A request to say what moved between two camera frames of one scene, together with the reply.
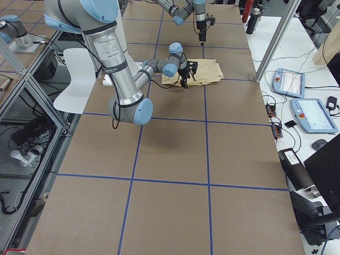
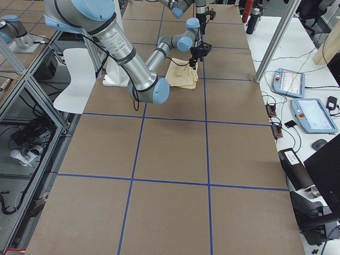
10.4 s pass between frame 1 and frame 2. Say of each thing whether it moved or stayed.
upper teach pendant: stayed
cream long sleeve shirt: moved
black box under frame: stayed
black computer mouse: stayed
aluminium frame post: stayed
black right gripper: moved
